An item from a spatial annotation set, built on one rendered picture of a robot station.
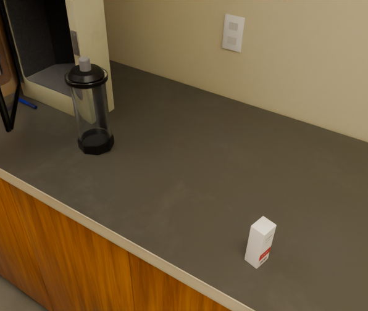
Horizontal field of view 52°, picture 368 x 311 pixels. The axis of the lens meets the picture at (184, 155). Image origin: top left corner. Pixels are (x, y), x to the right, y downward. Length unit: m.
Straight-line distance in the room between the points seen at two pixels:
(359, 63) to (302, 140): 0.27
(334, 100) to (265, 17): 0.34
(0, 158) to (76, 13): 0.45
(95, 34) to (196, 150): 0.44
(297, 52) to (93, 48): 0.61
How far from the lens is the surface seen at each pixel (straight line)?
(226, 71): 1.38
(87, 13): 1.13
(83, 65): 1.00
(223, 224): 0.90
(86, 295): 1.37
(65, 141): 1.18
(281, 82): 1.31
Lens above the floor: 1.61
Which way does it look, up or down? 38 degrees down
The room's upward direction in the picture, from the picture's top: 2 degrees clockwise
